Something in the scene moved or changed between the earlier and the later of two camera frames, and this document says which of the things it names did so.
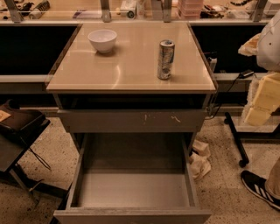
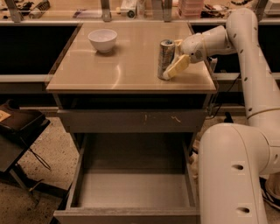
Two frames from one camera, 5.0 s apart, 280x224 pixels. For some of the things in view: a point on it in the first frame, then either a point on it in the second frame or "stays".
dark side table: x=18 y=129 stays
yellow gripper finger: x=250 y=47 → x=178 y=42
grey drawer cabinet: x=133 y=95 stays
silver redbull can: x=165 y=59 stays
